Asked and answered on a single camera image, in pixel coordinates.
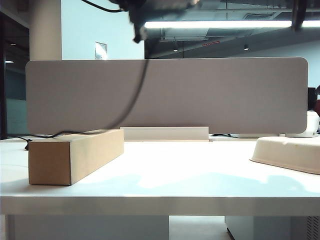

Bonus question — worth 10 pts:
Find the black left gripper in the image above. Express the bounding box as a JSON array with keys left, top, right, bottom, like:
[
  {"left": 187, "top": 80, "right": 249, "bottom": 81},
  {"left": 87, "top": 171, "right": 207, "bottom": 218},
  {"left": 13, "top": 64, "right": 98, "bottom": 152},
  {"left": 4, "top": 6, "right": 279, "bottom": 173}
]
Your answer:
[{"left": 109, "top": 0, "right": 202, "bottom": 44}]

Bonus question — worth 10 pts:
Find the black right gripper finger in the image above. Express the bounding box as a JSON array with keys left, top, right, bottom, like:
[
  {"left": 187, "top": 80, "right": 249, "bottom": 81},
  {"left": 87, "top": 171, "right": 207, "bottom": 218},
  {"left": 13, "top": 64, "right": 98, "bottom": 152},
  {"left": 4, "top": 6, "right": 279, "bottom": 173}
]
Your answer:
[{"left": 291, "top": 0, "right": 308, "bottom": 32}]

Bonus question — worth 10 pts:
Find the black charging cable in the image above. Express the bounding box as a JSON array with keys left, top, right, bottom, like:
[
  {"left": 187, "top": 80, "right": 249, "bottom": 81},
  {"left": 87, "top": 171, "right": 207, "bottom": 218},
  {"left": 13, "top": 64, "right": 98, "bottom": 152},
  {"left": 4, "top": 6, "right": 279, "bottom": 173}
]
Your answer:
[{"left": 18, "top": 37, "right": 151, "bottom": 152}]

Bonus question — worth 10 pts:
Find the long ceiling light strip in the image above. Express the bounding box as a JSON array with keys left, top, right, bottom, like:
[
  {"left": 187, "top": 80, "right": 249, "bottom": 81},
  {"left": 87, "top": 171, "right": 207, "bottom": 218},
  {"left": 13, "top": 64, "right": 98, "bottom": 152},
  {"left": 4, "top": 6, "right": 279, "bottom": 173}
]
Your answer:
[{"left": 144, "top": 20, "right": 320, "bottom": 30}]

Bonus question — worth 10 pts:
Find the black background monitor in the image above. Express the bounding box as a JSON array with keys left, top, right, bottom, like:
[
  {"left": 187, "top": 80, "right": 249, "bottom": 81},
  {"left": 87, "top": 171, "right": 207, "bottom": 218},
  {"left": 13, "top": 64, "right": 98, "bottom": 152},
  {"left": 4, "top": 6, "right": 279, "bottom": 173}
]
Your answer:
[{"left": 307, "top": 87, "right": 316, "bottom": 111}]

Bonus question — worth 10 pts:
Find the grey fabric desk divider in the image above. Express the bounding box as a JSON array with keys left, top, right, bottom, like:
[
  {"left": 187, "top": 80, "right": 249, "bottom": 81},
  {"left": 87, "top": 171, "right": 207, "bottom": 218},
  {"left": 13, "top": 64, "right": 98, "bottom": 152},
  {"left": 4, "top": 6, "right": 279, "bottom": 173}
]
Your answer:
[{"left": 25, "top": 57, "right": 309, "bottom": 135}]

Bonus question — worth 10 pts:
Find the open white box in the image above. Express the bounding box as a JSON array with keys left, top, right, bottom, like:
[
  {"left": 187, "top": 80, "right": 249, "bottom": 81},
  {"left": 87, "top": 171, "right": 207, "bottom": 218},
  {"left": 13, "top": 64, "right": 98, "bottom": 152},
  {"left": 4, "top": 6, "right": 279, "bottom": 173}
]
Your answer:
[{"left": 119, "top": 126, "right": 210, "bottom": 142}]

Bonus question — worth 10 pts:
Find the white rounded background object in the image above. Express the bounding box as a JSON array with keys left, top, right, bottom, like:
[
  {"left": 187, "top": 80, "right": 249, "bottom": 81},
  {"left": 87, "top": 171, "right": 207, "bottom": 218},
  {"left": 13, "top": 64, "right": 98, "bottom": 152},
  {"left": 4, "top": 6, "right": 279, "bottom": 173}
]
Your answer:
[{"left": 306, "top": 111, "right": 320, "bottom": 137}]

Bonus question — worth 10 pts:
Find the white pulp tray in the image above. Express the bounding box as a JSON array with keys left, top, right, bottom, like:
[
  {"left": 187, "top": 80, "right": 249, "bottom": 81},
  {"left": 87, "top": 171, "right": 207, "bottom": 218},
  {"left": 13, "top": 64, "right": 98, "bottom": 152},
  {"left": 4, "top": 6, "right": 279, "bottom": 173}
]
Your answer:
[{"left": 248, "top": 136, "right": 320, "bottom": 175}]

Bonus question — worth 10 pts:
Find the long brown cardboard box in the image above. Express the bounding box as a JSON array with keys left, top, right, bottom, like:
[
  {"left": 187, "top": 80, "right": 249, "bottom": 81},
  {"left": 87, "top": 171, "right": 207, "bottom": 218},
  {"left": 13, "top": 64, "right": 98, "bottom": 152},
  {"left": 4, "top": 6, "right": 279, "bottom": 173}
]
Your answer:
[{"left": 28, "top": 129, "right": 125, "bottom": 186}]

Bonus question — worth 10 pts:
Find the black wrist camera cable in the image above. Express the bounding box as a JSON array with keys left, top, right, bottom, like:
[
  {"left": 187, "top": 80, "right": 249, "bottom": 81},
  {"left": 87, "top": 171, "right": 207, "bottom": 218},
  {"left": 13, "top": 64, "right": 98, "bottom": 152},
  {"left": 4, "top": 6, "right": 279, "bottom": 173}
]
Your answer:
[{"left": 81, "top": 0, "right": 129, "bottom": 13}]

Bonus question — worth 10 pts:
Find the framed wall notice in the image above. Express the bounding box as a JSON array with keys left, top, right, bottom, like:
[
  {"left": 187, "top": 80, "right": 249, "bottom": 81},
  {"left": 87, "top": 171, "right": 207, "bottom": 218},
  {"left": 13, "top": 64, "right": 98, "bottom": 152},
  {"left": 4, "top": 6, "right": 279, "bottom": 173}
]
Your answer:
[{"left": 94, "top": 41, "right": 109, "bottom": 61}]

